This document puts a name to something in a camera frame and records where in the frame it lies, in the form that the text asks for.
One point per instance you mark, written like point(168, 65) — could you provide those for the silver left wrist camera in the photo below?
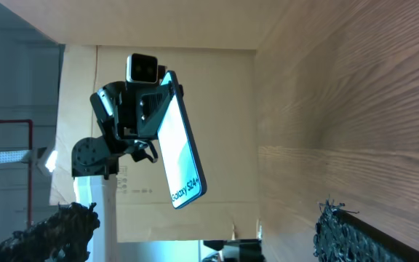
point(141, 68)

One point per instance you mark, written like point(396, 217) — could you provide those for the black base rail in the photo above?
point(240, 250)

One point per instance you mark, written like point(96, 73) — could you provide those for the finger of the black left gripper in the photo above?
point(151, 106)

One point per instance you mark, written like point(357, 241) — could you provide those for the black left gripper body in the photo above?
point(114, 106)

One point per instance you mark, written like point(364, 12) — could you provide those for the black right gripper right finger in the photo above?
point(341, 236)

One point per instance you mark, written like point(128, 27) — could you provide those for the blue Galaxy smartphone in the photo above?
point(182, 165)

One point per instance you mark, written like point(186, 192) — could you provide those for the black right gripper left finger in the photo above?
point(64, 236)

